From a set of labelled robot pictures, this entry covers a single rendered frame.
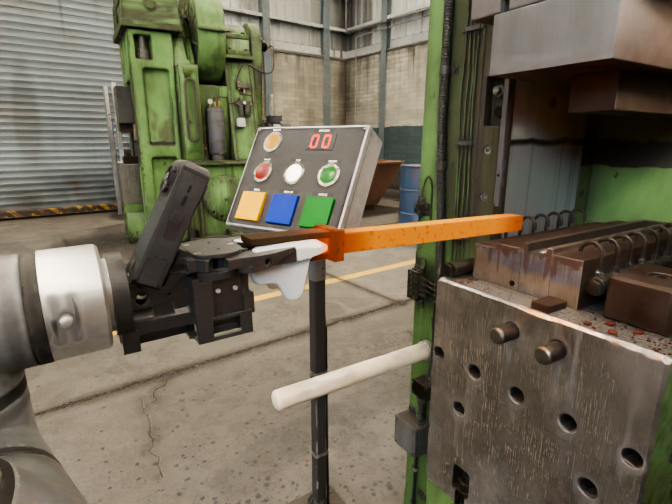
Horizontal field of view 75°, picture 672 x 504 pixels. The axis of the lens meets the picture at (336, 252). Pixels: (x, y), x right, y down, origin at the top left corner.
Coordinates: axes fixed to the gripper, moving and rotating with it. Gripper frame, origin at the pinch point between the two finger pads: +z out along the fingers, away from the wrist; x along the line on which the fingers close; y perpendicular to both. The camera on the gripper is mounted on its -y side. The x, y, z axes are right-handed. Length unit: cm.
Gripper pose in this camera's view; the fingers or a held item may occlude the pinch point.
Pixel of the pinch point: (312, 240)
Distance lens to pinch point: 47.2
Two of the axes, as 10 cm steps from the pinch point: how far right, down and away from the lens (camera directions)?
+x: 5.3, 2.0, -8.2
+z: 8.5, -1.5, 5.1
